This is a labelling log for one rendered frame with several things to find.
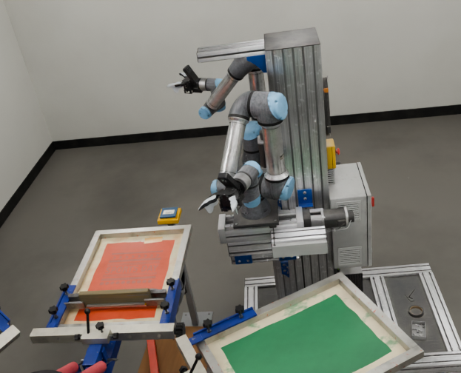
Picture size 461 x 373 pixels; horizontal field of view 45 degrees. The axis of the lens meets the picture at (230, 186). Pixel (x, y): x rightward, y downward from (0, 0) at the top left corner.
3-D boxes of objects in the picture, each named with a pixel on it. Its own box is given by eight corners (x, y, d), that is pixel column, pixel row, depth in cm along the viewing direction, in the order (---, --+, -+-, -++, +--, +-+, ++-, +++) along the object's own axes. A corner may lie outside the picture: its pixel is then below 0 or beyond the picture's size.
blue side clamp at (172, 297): (172, 289, 287) (169, 278, 283) (181, 288, 286) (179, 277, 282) (161, 333, 262) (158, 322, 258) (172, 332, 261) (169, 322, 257)
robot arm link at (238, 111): (227, 85, 246) (206, 194, 241) (250, 86, 241) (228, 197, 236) (237, 94, 256) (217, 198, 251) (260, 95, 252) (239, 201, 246)
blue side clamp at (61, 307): (70, 293, 295) (66, 283, 291) (79, 293, 294) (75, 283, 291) (49, 337, 270) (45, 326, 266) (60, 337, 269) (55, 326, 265)
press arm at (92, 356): (95, 341, 256) (92, 334, 253) (108, 341, 255) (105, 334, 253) (84, 372, 242) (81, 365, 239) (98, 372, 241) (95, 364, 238)
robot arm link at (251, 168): (263, 177, 238) (260, 159, 234) (252, 190, 230) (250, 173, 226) (246, 175, 242) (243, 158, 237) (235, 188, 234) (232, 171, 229)
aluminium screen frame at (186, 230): (97, 235, 335) (95, 230, 333) (192, 229, 326) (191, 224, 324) (51, 336, 269) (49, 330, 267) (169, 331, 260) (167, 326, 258)
